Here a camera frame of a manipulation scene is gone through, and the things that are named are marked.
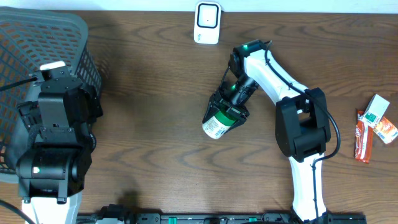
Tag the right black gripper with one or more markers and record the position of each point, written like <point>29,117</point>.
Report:
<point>214,106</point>

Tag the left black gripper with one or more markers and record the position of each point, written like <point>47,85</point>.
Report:
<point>84,101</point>

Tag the green lid jar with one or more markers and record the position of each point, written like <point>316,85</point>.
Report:
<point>218,124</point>

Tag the red orange snack bar wrapper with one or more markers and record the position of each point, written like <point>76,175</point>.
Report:
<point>363,140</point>

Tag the white green medicine box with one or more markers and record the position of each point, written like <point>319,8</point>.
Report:
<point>375,111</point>

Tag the orange small carton box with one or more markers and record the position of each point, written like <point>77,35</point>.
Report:
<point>386,130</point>

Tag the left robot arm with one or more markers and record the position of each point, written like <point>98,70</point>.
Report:
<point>51,181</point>

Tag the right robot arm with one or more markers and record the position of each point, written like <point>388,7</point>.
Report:
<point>301,125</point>

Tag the white barcode scanner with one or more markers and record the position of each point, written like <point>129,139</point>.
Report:
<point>207,23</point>

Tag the grey plastic mesh basket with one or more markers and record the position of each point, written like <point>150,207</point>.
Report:
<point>29,39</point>

